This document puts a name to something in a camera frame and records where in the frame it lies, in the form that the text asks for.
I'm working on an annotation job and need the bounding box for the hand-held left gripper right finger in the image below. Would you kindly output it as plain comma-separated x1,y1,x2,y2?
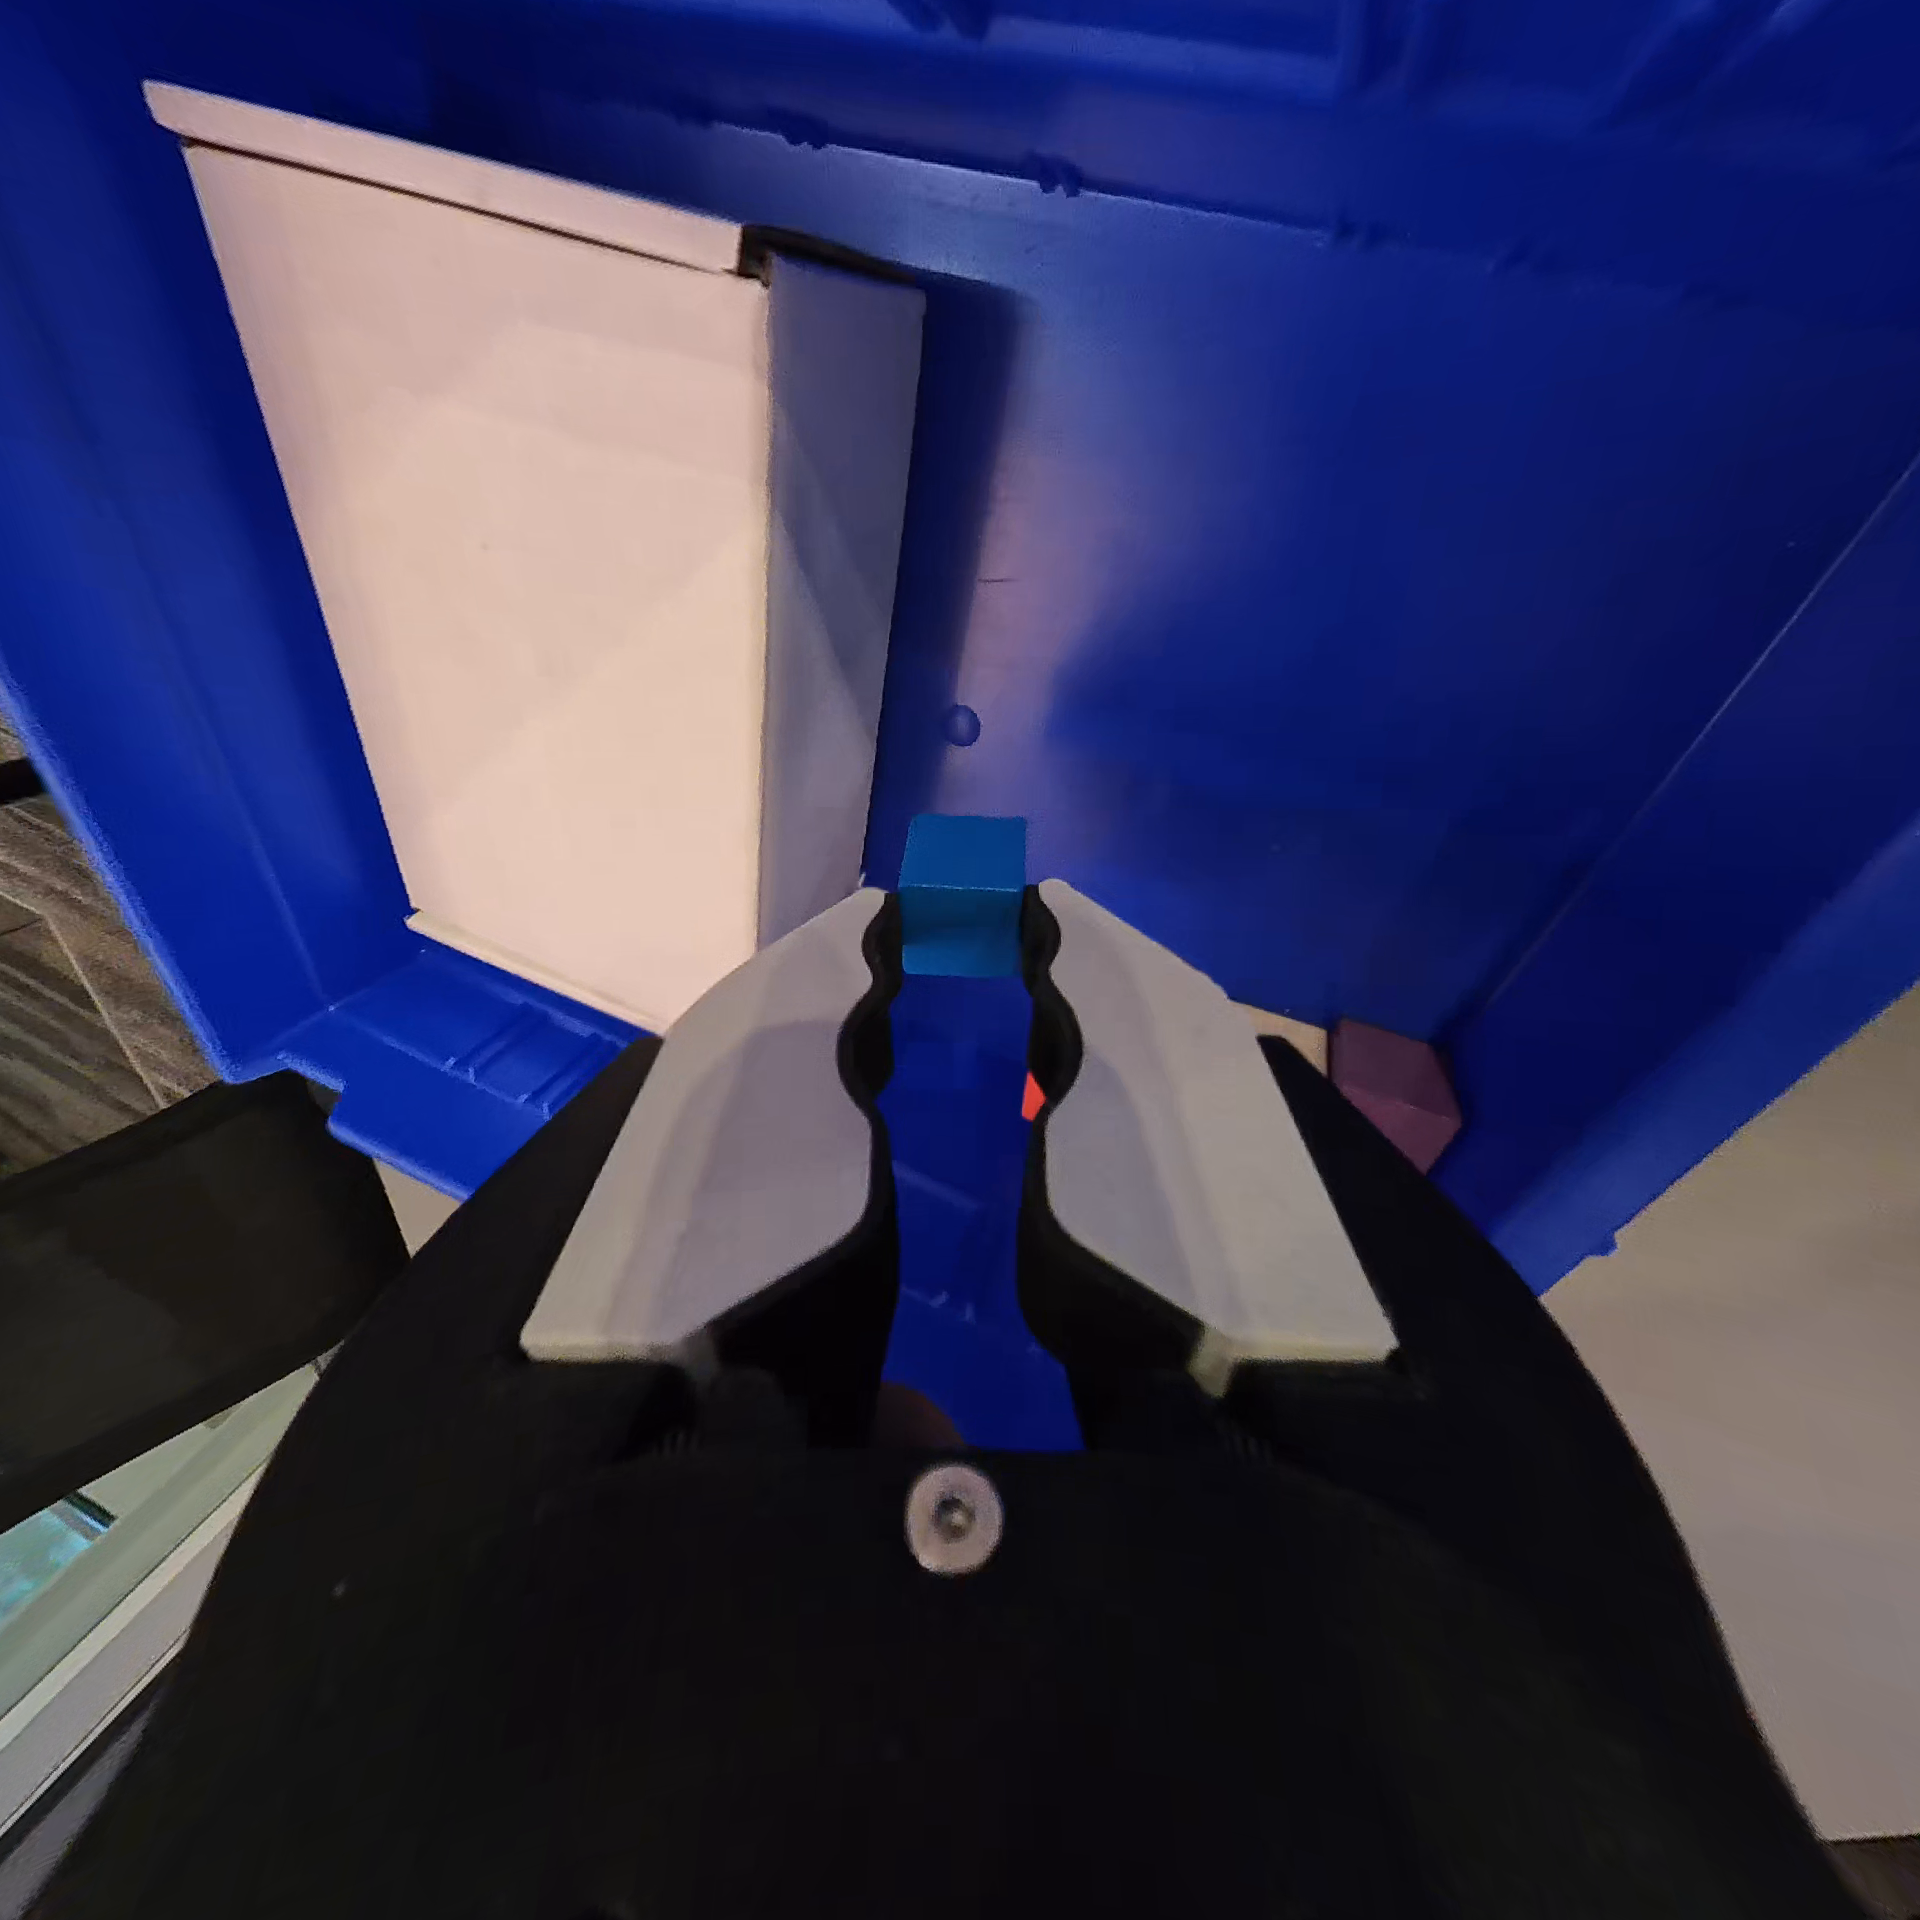
1018,878,1400,1449

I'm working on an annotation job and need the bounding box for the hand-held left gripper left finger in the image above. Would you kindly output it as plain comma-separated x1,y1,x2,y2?
519,885,909,1449

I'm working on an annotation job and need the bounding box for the blue cube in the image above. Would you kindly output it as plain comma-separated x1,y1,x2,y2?
896,814,1031,975

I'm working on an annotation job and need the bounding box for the white cardboard box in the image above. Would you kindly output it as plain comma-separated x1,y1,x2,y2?
141,83,927,1037

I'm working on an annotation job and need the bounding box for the blue plastic bin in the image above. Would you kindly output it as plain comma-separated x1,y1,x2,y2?
0,0,1920,1456

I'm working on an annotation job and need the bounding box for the purple cube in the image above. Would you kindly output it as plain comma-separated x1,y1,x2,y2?
1332,1020,1464,1174

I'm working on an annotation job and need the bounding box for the black chair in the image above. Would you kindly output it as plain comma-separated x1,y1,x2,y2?
0,1068,409,1524

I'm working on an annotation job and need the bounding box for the pale metal rail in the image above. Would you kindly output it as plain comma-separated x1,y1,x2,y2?
0,1351,332,1788

